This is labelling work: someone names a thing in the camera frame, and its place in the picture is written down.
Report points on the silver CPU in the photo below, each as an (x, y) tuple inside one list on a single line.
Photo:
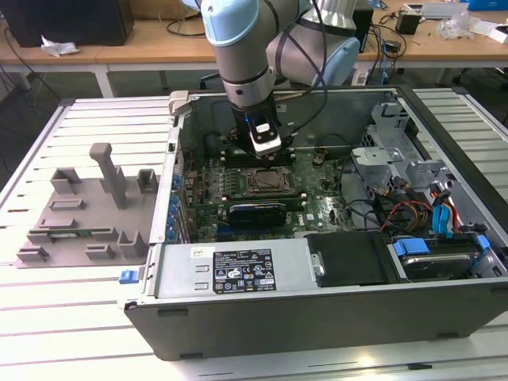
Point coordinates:
[(268, 179)]

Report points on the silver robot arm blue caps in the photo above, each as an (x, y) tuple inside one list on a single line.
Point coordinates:
[(242, 59)]

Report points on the CPU socket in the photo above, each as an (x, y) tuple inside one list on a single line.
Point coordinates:
[(251, 188)]

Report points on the black RAM slot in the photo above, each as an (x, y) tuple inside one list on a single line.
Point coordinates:
[(238, 162), (232, 154)]

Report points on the white sticker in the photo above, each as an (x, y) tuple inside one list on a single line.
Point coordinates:
[(282, 108)]

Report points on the black graphics card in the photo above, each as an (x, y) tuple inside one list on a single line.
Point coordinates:
[(256, 216)]

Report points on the green motherboard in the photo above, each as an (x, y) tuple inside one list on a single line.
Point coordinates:
[(321, 214)]

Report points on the silver drive cage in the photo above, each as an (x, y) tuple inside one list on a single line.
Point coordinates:
[(377, 155)]

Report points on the black rating label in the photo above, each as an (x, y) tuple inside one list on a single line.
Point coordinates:
[(242, 272)]

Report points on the silver power supply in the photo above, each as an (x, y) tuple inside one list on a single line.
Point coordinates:
[(178, 270)]

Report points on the black drive bay cover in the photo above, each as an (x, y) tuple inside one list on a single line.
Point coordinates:
[(349, 258)]

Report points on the small black adapter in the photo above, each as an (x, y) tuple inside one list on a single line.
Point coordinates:
[(391, 47)]

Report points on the grey parts rack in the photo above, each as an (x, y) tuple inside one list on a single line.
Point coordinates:
[(91, 222)]

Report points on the blue case latch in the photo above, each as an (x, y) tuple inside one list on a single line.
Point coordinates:
[(128, 277)]

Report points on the green RAM stick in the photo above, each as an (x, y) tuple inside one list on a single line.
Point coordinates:
[(85, 233)]

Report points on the small black cube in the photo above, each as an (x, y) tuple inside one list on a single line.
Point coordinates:
[(406, 24)]

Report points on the crumpled white paper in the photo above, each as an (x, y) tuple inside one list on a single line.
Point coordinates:
[(59, 47)]

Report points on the black computer tower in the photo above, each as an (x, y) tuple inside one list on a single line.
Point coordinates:
[(71, 21)]

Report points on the black open PC case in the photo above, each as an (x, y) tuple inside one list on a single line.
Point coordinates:
[(317, 325)]

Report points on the grey flat tray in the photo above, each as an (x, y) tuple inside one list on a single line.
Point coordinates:
[(440, 11)]

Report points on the hard disk in blue carrier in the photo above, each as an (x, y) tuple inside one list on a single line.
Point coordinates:
[(432, 266)]

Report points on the clear plastic bags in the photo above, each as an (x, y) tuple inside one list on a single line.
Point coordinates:
[(456, 25)]

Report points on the white box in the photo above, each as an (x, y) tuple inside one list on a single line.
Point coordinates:
[(501, 33)]

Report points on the blue box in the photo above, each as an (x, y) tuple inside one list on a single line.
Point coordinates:
[(490, 4)]

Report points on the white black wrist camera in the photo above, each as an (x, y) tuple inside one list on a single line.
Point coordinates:
[(266, 145)]

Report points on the wooden desk white frame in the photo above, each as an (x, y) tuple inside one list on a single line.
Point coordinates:
[(131, 51), (89, 53)]

